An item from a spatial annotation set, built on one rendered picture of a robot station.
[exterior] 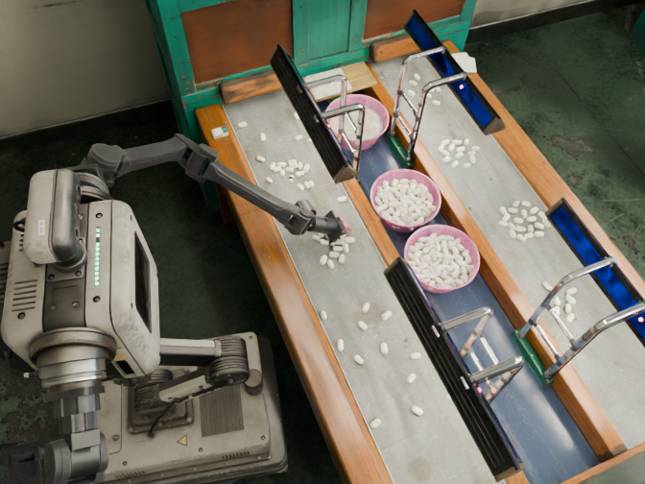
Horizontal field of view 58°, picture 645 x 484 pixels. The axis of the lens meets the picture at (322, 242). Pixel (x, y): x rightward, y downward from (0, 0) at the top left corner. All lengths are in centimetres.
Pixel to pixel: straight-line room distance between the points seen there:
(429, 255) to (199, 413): 98
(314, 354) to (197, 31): 125
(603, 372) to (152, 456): 150
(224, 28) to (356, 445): 155
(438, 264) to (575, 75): 232
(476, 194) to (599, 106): 183
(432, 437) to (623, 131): 256
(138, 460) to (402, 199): 131
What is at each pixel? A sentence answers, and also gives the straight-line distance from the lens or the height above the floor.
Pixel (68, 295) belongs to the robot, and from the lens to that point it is 129.
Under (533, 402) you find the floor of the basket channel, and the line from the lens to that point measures 205.
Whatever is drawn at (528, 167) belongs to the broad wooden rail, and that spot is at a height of 77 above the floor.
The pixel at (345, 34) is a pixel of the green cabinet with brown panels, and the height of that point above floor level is 93.
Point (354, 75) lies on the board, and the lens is 262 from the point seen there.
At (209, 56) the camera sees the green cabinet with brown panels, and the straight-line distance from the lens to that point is 240.
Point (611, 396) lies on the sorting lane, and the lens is 209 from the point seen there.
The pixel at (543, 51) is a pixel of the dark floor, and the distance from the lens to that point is 426.
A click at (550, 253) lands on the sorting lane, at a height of 74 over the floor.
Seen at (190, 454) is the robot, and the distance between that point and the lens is 212.
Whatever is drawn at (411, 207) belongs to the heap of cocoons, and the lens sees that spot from 221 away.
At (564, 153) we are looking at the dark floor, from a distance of 365.
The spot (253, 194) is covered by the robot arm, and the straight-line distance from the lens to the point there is 189.
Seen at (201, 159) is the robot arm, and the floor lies 110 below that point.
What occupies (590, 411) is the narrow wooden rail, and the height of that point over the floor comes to 76.
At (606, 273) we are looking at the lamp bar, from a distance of 184.
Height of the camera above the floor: 251
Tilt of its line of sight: 58 degrees down
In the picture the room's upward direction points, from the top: 2 degrees clockwise
